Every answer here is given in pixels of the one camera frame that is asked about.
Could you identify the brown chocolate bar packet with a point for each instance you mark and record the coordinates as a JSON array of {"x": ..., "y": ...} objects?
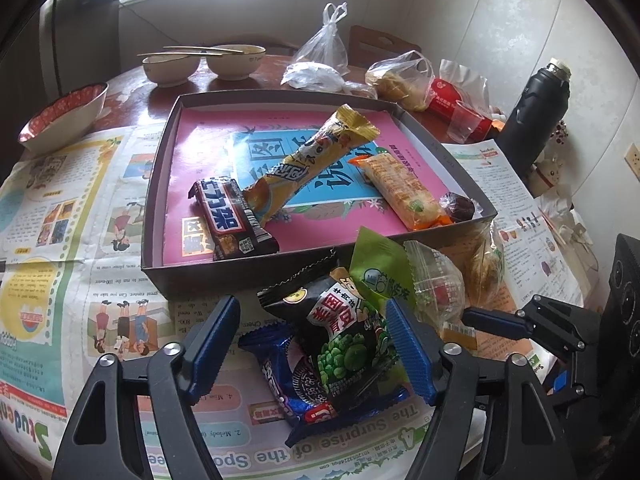
[{"x": 230, "y": 220}]

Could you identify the clear round pastry packet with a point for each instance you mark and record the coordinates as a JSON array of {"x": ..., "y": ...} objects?
[{"x": 485, "y": 265}]

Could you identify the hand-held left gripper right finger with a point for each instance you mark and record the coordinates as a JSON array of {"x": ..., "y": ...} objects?
[{"x": 410, "y": 350}]

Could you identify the orange panel newspaper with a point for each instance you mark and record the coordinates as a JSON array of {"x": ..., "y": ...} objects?
[{"x": 505, "y": 310}]

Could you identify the dark brown roll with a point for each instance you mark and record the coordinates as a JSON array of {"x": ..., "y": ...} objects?
[{"x": 462, "y": 207}]

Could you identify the green milk snack packet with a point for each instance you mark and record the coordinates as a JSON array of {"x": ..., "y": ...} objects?
[{"x": 380, "y": 270}]

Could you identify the paper wrapped chopsticks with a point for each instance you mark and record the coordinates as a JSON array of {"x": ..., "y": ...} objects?
[{"x": 552, "y": 223}]

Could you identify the small clear cake packet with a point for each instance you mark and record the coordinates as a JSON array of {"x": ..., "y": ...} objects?
[{"x": 457, "y": 331}]

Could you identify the yellow wafer packet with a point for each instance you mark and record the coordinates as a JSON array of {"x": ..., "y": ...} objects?
[{"x": 310, "y": 160}]

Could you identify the red tissue pack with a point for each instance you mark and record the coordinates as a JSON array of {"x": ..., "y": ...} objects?
[{"x": 442, "y": 97}]

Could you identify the blue cookie packet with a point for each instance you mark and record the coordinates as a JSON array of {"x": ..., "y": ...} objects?
[{"x": 285, "y": 385}]

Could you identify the black green pea packet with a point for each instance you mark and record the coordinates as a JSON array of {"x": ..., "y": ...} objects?
[{"x": 345, "y": 340}]

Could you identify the black thermos bottle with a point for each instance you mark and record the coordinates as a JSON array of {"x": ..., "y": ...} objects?
[{"x": 537, "y": 110}]

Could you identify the wall socket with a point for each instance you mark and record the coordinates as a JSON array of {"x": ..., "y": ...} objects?
[{"x": 634, "y": 157}]

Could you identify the red patterned bowl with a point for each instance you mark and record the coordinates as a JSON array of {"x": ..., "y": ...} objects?
[{"x": 62, "y": 115}]

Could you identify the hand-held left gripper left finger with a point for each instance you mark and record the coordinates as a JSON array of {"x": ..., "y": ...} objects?
[{"x": 215, "y": 350}]

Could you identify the tied clear plastic bag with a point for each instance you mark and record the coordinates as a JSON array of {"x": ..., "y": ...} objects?
[{"x": 325, "y": 45}]

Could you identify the crumpled clear plastic bag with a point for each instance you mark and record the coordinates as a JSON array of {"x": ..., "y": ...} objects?
[{"x": 312, "y": 76}]

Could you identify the colourful cartoon newspaper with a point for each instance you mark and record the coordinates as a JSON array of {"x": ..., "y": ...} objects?
[{"x": 75, "y": 260}]

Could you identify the white cartoon figurine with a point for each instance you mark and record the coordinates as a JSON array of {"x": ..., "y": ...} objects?
[{"x": 545, "y": 172}]

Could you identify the grey refrigerator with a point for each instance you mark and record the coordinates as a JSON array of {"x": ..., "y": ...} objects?
[{"x": 75, "y": 35}]

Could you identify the crumpled white tissue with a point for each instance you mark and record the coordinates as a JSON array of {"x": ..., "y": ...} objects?
[{"x": 572, "y": 210}]

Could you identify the pink and blue book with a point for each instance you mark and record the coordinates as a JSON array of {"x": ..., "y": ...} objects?
[{"x": 215, "y": 130}]

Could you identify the beige ceramic bowl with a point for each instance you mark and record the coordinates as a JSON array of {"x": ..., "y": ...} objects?
[
  {"x": 170, "y": 69},
  {"x": 235, "y": 62}
]

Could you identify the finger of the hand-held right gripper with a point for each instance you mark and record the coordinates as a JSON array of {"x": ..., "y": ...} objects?
[
  {"x": 577, "y": 385},
  {"x": 495, "y": 320}
]

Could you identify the plastic bag of pastries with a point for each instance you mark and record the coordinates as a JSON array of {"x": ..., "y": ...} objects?
[{"x": 400, "y": 80}]

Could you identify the clear plastic cup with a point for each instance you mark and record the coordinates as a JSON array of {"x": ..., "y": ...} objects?
[{"x": 465, "y": 122}]

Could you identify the green print floss cake packet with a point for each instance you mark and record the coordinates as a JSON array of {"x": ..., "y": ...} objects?
[{"x": 435, "y": 285}]

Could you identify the orange cracker packet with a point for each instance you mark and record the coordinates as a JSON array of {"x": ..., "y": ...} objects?
[{"x": 400, "y": 187}]

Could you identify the wooden chopstick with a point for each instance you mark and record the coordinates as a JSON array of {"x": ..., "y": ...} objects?
[
  {"x": 205, "y": 49},
  {"x": 175, "y": 54}
]

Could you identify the dark shallow cardboard box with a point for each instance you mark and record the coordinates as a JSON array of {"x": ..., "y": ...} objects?
[{"x": 210, "y": 275}]

